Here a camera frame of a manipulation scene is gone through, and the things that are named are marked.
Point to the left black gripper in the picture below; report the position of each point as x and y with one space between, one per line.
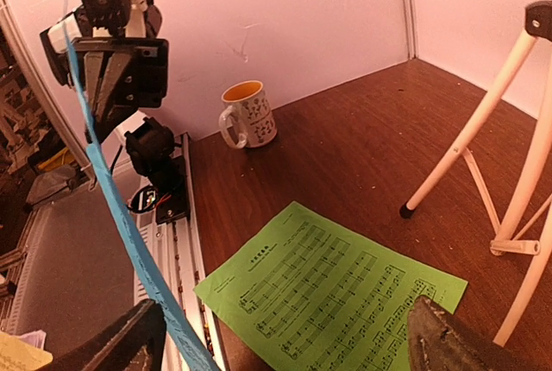
133 23

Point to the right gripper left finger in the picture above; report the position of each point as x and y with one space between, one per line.
135 341

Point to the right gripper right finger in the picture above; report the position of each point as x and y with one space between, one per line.
437 340

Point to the blue sheet music paper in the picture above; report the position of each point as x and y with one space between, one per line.
196 356

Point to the green sheet music paper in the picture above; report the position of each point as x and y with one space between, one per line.
306 293

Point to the pink music stand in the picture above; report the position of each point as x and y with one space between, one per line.
510 233

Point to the white patterned mug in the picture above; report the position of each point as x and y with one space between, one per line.
247 120

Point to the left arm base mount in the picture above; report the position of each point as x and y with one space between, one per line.
151 149

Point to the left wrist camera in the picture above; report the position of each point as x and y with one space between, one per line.
112 15

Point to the aluminium front rail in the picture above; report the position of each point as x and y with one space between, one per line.
73 276

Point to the left aluminium frame post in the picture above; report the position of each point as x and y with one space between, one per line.
409 9

